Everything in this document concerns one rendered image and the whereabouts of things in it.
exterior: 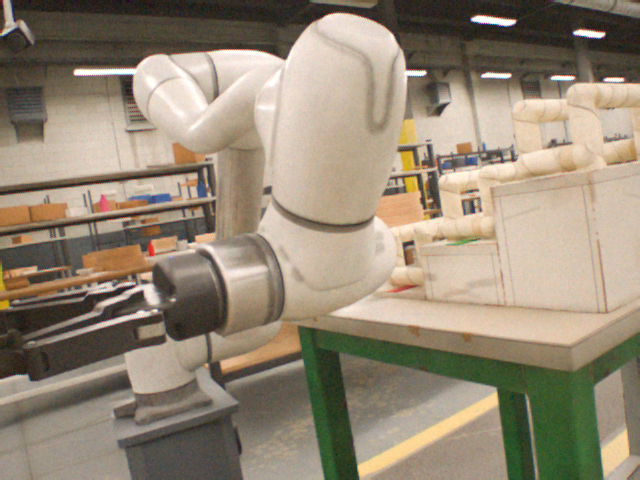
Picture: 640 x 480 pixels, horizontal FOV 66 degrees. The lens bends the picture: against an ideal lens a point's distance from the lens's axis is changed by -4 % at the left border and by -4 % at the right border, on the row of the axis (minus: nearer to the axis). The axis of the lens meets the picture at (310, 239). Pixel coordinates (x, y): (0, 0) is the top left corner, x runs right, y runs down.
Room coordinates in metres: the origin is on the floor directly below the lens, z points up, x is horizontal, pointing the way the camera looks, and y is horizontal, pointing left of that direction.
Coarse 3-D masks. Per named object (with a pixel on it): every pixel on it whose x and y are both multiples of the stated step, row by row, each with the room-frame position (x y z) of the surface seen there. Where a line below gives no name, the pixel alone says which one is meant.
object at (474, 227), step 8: (448, 224) 0.82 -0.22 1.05; (456, 224) 0.80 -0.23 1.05; (464, 224) 0.79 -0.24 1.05; (472, 224) 0.78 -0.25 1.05; (480, 224) 0.76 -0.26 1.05; (488, 224) 0.75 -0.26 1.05; (448, 232) 0.82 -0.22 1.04; (456, 232) 0.80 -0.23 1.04; (464, 232) 0.79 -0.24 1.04; (472, 232) 0.78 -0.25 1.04; (480, 232) 0.76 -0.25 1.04; (488, 232) 0.75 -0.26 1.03
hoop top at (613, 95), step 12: (576, 84) 0.63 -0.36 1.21; (588, 84) 0.63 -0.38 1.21; (600, 84) 0.64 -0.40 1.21; (612, 84) 0.66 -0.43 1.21; (624, 84) 0.68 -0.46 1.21; (636, 84) 0.70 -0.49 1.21; (600, 96) 0.63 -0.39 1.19; (612, 96) 0.65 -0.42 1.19; (624, 96) 0.67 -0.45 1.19; (636, 96) 0.68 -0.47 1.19
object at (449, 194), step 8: (448, 184) 0.82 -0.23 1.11; (456, 184) 0.83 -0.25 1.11; (440, 192) 0.84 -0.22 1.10; (448, 192) 0.82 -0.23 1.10; (456, 192) 0.83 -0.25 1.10; (440, 200) 0.84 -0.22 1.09; (448, 200) 0.83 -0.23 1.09; (456, 200) 0.82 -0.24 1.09; (448, 208) 0.83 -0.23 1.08; (456, 208) 0.82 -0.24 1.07; (448, 216) 0.83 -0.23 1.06; (456, 216) 0.82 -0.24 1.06; (448, 240) 0.83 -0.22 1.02; (456, 240) 0.82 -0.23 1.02
